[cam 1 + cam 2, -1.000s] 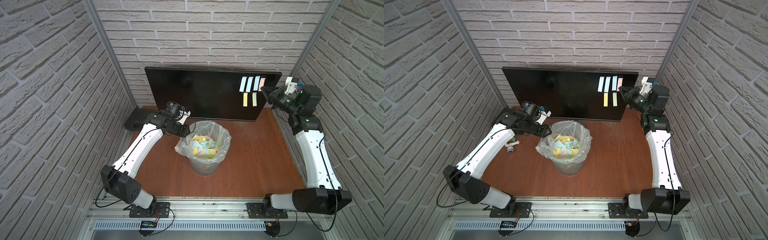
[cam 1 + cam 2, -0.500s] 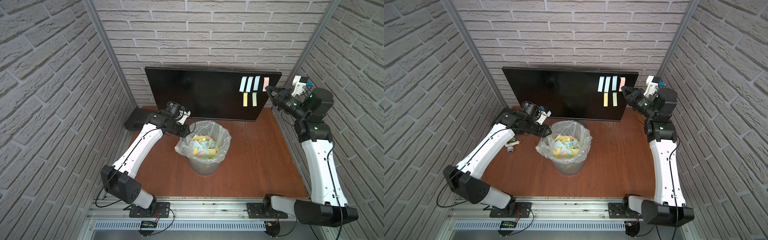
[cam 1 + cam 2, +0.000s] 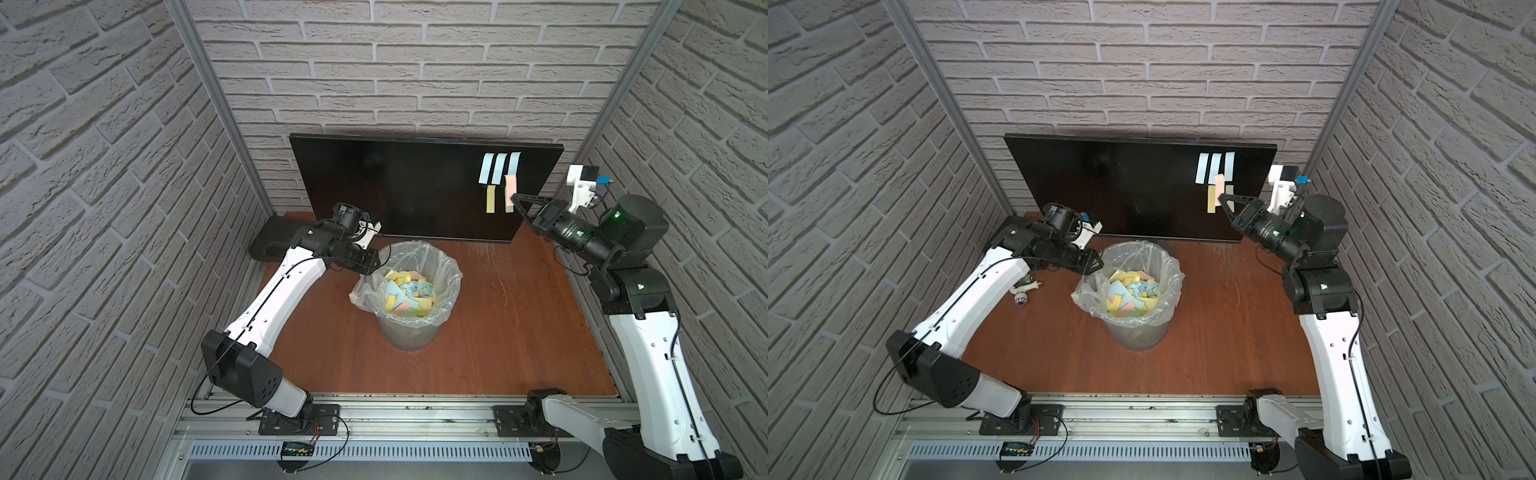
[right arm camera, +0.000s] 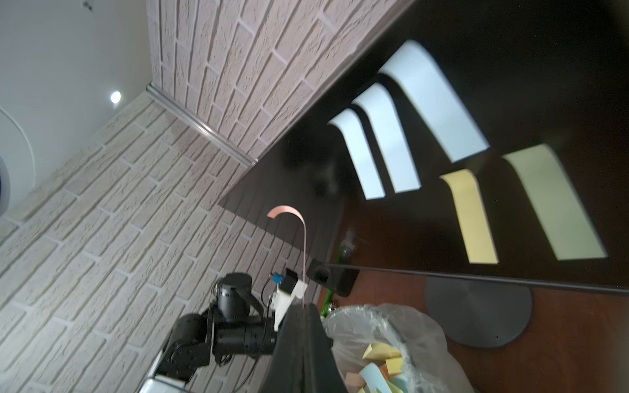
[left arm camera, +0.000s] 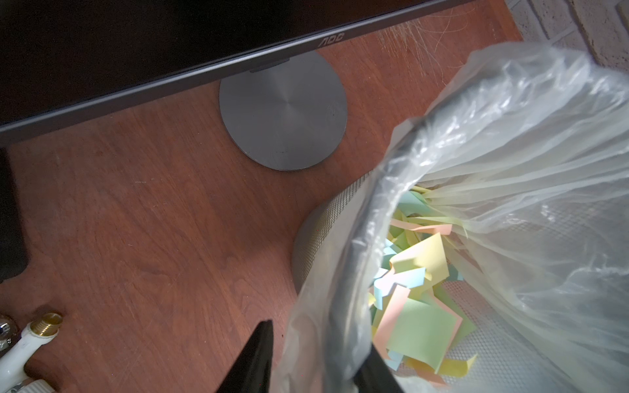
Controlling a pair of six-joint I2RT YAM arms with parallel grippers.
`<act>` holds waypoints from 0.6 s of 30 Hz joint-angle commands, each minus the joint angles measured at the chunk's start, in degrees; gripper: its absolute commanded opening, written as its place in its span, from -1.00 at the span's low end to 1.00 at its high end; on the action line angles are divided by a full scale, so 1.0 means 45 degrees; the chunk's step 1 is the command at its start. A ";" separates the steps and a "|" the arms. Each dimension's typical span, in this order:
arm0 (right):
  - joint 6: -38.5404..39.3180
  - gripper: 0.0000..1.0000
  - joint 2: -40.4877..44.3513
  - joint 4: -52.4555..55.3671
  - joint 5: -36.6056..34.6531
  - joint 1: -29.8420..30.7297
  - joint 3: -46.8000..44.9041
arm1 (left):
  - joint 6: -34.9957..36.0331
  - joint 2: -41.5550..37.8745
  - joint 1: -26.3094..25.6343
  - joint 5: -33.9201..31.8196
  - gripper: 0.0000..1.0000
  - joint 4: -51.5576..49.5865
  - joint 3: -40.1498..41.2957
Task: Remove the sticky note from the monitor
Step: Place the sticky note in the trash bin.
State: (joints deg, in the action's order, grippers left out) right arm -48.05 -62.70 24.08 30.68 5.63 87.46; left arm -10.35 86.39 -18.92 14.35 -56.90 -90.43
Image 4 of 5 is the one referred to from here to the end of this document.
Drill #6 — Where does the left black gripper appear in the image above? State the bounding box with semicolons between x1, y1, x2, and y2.
212;318;277;356

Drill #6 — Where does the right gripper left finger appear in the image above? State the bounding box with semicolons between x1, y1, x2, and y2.
259;305;306;393

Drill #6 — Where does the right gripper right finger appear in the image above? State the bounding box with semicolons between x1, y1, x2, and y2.
303;304;347;393

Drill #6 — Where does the pink sticky note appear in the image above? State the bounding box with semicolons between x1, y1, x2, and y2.
262;206;308;304

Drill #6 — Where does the light blue sticky note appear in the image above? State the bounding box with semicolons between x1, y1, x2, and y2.
353;83;421;193
379;40;490;162
329;109;385;200

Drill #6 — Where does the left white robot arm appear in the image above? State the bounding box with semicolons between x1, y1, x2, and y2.
138;273;277;392

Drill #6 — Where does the pile of discarded sticky notes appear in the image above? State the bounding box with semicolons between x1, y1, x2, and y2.
344;342;409;393

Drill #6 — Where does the black box under monitor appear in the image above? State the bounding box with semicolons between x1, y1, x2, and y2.
306;260;360;297

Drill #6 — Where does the round grey monitor base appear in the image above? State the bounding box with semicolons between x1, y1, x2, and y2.
424;277;533;349

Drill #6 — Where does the yellow sticky note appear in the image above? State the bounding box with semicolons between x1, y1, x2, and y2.
440;170;499;265

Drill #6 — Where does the light green sticky note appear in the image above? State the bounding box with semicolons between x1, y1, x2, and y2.
504;144;608;260

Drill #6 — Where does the black flat monitor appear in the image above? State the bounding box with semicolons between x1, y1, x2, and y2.
219;1;628;293

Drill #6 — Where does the small green object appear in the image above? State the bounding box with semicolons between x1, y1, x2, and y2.
319;289;337;319

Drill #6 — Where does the clear plastic bin liner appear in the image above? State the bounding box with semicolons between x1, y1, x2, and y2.
322;304;473;392

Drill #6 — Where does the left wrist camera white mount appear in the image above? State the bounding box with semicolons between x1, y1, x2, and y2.
270;269;308;332

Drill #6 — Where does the left aluminium corner post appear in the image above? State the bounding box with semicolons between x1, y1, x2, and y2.
145;83;257;168

